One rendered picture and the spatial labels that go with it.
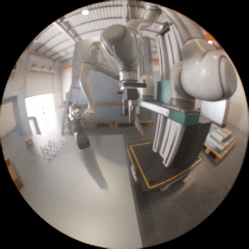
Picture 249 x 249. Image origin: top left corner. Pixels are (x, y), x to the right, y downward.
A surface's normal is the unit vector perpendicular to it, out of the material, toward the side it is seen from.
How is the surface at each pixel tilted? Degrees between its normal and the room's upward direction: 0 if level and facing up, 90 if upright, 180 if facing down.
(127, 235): 0
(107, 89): 90
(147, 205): 0
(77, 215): 0
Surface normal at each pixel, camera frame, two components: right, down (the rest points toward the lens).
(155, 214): -0.01, -0.93
